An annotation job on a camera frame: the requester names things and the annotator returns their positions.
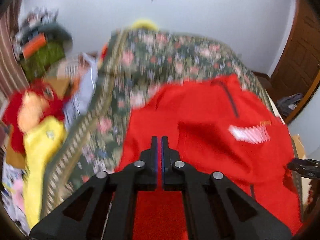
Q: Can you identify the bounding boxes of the red zip jacket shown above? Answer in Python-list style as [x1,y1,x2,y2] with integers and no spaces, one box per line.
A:
[118,75,302,233]

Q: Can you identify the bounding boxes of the pile of clutter clothes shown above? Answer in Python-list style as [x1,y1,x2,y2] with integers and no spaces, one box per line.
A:
[12,7,59,61]

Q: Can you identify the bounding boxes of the yellow garment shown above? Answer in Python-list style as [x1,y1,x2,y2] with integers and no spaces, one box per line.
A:
[23,116,66,228]

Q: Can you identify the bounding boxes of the brown wooden door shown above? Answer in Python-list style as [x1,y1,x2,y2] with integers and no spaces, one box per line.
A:
[270,0,319,101]

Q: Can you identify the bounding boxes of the red plush toy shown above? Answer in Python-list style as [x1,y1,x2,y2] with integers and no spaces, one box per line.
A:
[2,78,70,155]

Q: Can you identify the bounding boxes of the patterned light blue cloth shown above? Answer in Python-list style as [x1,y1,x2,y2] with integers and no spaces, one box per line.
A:
[56,53,98,130]

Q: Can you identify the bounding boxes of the green floral bedspread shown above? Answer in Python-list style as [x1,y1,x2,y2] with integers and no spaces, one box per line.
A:
[39,29,279,218]

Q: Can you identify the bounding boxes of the pink striped curtain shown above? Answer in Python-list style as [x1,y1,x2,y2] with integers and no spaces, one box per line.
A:
[0,0,29,103]

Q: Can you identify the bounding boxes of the green fabric storage box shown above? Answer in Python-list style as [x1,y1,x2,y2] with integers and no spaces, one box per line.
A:
[20,41,65,83]

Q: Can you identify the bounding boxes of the orange box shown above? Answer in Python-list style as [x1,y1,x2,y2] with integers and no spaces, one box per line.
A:
[22,33,47,59]

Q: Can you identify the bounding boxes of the dark teal cushion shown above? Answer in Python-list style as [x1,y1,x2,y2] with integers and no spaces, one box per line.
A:
[38,22,73,50]

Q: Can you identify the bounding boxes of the yellow foam tube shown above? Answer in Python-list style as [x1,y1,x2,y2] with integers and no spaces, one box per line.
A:
[131,19,158,31]

